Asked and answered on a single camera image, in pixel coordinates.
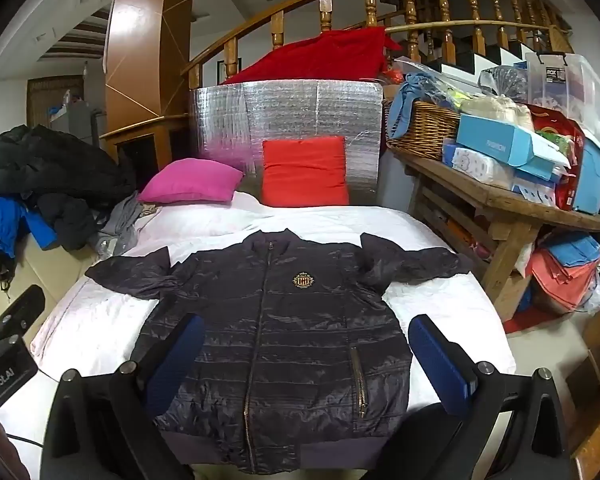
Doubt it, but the red bag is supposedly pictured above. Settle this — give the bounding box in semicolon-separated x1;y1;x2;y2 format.
527;105;588;211

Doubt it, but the black coat pile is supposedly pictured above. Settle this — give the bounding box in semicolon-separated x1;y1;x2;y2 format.
0;125;136;261

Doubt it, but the bed with white sheet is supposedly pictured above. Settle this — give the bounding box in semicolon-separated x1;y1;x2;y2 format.
30;190;511;480

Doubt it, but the pink pillow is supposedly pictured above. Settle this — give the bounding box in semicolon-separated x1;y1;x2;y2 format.
139;158;244;205

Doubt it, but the white patterned tissue pack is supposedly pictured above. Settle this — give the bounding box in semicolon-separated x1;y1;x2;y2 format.
442;140;516;188

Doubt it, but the wooden table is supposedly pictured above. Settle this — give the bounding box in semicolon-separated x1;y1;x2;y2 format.
387;147;600;323

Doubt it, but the clear plastic storage box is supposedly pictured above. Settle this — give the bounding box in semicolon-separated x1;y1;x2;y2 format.
525;51;600;146

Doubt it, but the grey cabinet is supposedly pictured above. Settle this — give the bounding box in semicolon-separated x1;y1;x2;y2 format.
50;95;106;146

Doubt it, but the stack of orange and blue cloths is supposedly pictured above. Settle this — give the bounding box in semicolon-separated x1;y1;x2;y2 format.
530;245;600;311

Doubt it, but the black quilted jacket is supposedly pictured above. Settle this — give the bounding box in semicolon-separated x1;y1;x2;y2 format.
85;229;473;476

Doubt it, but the light blue cloth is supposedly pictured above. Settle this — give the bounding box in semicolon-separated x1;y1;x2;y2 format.
387;72;456;141

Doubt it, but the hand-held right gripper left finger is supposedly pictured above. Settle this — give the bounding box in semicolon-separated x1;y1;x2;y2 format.
45;312;208;480

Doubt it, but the red-orange pillow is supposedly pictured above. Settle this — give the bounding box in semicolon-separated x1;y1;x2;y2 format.
261;136;351;207

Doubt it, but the curved wooden pillar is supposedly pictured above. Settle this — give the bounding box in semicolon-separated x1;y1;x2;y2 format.
102;0;199;161

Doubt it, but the grey garment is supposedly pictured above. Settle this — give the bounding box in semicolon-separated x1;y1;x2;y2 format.
96;192;153;261

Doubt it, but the light blue cardboard box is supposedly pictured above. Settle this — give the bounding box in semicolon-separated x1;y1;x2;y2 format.
455;112;571;181

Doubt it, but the blue plastic bin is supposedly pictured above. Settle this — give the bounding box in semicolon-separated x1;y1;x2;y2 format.
572;135;600;216

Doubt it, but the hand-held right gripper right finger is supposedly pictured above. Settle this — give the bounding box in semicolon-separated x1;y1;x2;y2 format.
380;314;573;480

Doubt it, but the beige sofa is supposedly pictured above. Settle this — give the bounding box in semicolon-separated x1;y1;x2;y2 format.
0;240;101;341

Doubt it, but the clear plastic bag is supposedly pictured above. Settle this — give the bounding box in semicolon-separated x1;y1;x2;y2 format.
480;66;528;98

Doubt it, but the red cloth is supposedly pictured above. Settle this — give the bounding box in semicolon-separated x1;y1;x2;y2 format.
220;26;401;86

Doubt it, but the wicker basket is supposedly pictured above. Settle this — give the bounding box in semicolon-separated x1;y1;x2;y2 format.
384;100;463;162

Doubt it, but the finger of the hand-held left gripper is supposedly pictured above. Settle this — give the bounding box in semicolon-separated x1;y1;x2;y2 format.
0;285;47;356

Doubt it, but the blue jacket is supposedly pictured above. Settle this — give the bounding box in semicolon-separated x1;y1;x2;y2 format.
0;196;58;256

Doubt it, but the wooden stair railing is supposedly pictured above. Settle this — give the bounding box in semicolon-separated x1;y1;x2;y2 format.
182;0;576;91

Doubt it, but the silver foil insulation board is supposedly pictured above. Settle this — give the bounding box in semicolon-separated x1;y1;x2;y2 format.
188;79;384;207

